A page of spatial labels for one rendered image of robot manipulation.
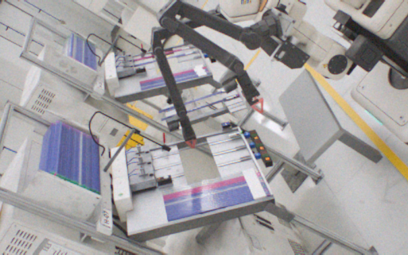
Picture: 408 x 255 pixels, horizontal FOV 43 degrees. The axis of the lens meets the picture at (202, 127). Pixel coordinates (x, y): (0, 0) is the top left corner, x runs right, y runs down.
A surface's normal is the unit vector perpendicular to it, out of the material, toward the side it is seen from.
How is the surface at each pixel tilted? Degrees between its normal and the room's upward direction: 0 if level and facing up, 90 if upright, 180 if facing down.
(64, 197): 90
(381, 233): 0
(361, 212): 0
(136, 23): 90
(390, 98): 0
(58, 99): 90
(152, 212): 45
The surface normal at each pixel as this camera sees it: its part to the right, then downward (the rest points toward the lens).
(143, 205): -0.16, -0.84
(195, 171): 0.18, 0.49
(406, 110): -0.79, -0.43
